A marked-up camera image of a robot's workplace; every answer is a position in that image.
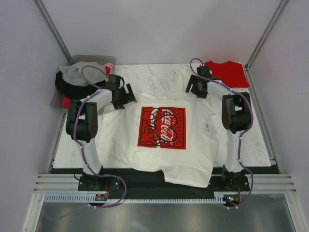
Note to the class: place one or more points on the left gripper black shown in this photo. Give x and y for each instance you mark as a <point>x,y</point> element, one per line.
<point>130,97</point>

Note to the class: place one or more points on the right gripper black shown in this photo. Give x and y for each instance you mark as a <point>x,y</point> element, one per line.
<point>192,80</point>

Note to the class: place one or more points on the white printed t-shirt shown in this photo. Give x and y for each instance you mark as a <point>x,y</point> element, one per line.
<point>174,134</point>

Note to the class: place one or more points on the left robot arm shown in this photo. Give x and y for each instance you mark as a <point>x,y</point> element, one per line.
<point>82,118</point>

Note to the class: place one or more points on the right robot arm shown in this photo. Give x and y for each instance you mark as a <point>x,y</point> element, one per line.
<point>237,115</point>

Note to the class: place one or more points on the folded red t-shirt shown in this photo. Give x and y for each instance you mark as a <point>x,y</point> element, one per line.
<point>230,73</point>

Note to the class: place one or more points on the pink t-shirt in bin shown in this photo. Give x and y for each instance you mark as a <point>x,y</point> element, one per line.
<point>108,68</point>

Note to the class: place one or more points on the black t-shirt in bin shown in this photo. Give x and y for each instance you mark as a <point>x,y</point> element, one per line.
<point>71,91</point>

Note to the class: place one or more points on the grey t-shirt in bin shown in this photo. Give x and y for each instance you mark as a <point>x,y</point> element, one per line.
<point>73,74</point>

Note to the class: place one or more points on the grey plastic bin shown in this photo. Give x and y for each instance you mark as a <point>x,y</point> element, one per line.
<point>56,102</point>

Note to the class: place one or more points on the magenta t-shirt in bin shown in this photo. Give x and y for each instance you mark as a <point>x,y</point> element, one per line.
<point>65,102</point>

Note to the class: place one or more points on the left aluminium corner post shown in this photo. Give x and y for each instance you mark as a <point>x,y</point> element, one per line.
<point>52,27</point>

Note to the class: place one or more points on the aluminium corner post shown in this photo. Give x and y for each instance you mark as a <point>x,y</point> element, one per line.
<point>52,27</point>
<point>270,26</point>

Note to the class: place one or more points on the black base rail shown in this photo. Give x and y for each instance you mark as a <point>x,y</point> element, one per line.
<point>123,180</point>

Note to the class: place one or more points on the white slotted cable duct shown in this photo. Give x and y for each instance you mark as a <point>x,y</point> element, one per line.
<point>135,197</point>

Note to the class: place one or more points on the aluminium front frame rail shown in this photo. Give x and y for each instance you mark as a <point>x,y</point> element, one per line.
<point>46,183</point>

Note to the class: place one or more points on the right aluminium corner post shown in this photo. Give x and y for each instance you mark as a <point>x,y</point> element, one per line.
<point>270,26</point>

